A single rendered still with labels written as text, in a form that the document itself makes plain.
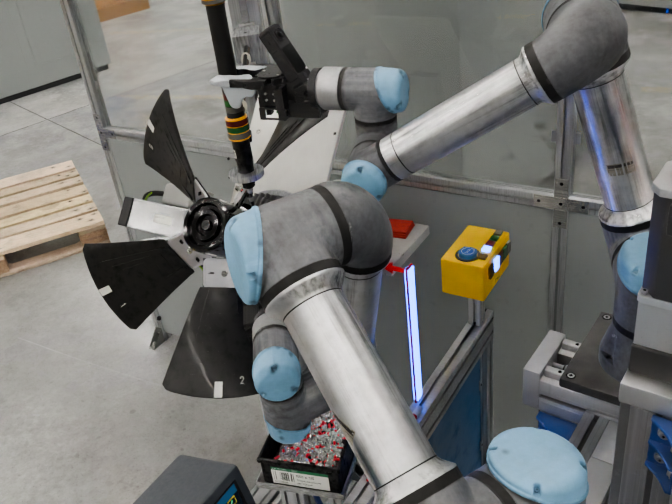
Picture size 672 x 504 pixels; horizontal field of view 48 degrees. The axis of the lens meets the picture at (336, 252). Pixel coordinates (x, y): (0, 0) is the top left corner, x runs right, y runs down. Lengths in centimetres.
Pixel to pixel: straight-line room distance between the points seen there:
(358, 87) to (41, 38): 601
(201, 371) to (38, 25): 581
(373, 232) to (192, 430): 201
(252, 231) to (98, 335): 267
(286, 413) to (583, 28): 74
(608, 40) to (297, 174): 90
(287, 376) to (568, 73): 61
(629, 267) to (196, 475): 74
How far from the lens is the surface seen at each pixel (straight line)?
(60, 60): 729
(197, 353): 158
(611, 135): 132
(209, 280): 160
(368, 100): 130
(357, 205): 98
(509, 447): 95
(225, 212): 155
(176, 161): 173
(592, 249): 209
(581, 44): 113
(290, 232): 94
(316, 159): 181
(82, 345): 354
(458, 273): 164
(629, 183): 136
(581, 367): 142
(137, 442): 295
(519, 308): 227
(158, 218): 189
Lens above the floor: 195
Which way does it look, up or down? 31 degrees down
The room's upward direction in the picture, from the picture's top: 7 degrees counter-clockwise
